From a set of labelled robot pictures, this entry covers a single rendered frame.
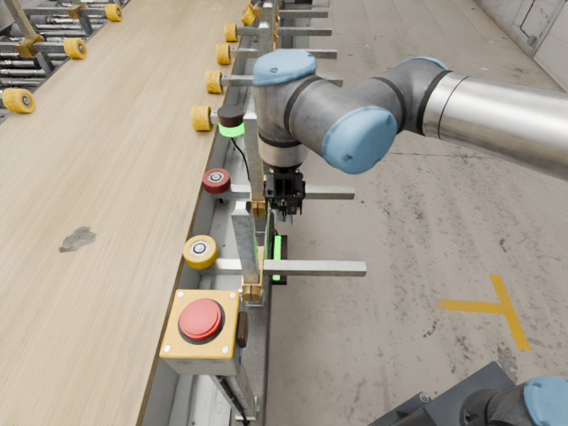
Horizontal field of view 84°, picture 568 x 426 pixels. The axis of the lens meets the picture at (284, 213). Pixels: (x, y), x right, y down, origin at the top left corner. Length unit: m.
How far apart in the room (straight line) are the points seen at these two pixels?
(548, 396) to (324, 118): 0.67
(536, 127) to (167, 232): 0.74
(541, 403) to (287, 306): 1.14
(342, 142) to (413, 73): 0.16
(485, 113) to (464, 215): 1.88
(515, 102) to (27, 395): 0.87
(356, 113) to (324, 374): 1.34
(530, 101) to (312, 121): 0.24
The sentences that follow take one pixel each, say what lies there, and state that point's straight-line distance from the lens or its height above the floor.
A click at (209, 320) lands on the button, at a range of 0.33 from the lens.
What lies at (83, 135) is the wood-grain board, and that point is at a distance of 1.28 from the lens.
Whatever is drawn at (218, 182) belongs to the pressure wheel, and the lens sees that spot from 0.92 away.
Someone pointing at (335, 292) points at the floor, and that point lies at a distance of 1.73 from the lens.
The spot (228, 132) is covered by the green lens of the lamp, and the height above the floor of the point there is 1.11.
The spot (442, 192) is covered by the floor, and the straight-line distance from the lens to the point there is 2.40.
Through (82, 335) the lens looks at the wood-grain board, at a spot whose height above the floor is 0.90.
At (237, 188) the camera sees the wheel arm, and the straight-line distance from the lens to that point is 0.96.
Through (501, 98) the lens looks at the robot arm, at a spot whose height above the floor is 1.35.
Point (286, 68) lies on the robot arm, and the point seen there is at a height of 1.34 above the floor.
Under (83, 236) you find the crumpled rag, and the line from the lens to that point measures 0.91.
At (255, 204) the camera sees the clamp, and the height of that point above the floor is 0.87.
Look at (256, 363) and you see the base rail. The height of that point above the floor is 0.70.
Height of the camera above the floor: 1.53
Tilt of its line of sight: 49 degrees down
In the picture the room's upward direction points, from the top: straight up
